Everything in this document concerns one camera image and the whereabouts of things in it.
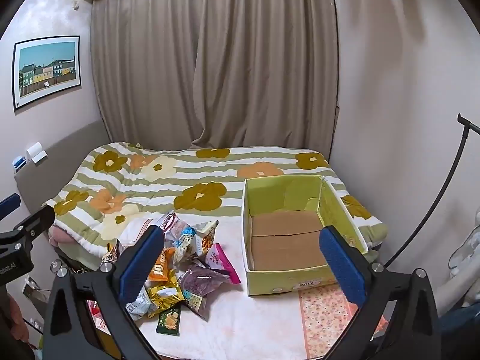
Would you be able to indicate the blue white wall item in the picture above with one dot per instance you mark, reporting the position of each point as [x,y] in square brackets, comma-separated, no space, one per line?
[19,164]

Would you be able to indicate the white wall holder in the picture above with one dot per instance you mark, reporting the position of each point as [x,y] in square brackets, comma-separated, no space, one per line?
[39,156]
[33,149]

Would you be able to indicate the pile of snack packets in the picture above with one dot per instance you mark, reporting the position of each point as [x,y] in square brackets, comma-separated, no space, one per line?
[198,281]

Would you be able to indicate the white pink patterned sheet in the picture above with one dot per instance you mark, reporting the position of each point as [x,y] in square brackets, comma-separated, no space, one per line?
[243,326]

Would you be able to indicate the floral striped blanket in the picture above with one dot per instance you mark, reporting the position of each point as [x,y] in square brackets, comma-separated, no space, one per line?
[168,172]

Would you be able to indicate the beige curtain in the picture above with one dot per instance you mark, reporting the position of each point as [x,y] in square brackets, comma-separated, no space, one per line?
[210,63]

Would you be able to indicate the green cardboard box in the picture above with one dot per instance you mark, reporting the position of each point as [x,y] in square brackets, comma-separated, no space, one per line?
[288,240]

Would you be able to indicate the blue denim cloth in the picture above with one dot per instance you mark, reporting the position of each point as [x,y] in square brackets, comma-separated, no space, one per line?
[459,320]

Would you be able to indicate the person's left hand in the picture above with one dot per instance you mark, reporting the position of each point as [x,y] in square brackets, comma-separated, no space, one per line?
[13,318]

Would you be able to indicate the thin black stand pole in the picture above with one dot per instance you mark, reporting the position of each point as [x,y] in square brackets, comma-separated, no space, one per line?
[454,165]

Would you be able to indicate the framed wall poster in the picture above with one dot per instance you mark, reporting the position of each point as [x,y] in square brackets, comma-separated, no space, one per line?
[47,71]

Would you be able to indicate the white red snack bag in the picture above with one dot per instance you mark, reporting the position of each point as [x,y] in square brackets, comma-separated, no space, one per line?
[171,225]

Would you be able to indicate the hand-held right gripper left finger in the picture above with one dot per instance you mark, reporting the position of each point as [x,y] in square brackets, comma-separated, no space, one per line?
[137,270]

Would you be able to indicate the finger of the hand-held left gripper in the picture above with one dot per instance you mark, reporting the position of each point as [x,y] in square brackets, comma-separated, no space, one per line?
[35,223]
[8,204]

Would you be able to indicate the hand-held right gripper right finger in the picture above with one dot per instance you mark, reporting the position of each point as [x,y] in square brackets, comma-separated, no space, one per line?
[341,266]

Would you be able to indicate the metal bracket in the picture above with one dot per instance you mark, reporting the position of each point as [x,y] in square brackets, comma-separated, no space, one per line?
[33,288]

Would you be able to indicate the pink pillow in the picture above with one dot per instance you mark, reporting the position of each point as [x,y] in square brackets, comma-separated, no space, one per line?
[65,237]

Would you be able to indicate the pink floral cloth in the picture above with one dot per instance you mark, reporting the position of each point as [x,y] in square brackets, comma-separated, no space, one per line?
[326,315]

